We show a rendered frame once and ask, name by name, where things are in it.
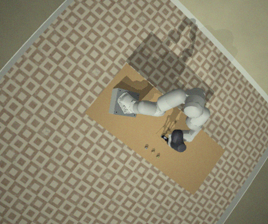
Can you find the tan flat mat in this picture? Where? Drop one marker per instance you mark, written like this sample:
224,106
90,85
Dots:
163,131

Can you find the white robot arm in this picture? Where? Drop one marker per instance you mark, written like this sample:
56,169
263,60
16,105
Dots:
194,100

